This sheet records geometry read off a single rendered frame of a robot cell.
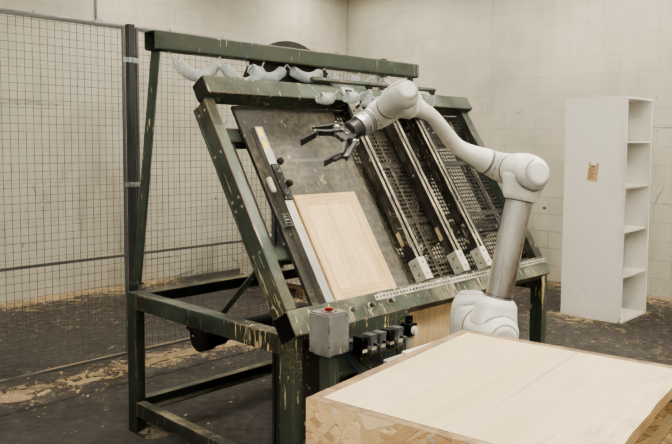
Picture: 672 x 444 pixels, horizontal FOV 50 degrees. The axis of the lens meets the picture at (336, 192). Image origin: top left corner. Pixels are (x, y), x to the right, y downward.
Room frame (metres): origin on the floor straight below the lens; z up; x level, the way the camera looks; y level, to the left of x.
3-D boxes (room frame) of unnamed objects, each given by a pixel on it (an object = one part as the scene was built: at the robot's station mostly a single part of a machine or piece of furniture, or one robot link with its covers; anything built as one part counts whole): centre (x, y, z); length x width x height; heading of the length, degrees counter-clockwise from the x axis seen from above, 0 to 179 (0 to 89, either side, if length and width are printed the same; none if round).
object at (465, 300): (2.88, -0.55, 0.93); 0.18 x 0.16 x 0.22; 13
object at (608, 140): (6.89, -2.58, 1.03); 0.61 x 0.58 x 2.05; 136
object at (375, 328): (3.32, -0.23, 0.69); 0.50 x 0.14 x 0.24; 136
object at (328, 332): (2.96, 0.03, 0.84); 0.12 x 0.12 x 0.18; 46
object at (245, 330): (4.30, -0.10, 0.41); 2.20 x 1.38 x 0.83; 136
